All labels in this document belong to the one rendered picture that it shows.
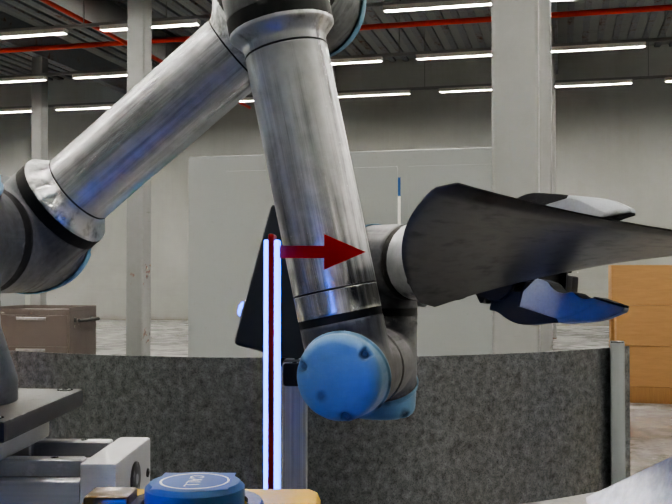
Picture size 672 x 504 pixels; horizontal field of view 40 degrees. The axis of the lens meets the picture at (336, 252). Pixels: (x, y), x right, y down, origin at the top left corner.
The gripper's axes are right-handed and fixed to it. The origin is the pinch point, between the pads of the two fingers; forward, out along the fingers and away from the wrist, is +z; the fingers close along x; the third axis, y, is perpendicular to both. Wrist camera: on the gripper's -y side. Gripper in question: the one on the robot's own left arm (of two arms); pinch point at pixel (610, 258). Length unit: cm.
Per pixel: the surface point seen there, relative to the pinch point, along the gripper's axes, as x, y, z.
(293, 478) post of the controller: 26, 9, -52
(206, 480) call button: 13.6, -37.9, 10.2
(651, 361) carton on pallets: 12, 660, -454
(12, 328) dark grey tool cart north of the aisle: 33, 163, -666
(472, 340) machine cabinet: 8, 411, -427
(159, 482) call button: 13.8, -39.6, 9.4
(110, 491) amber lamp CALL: 14.4, -41.0, 7.9
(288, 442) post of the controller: 22, 8, -52
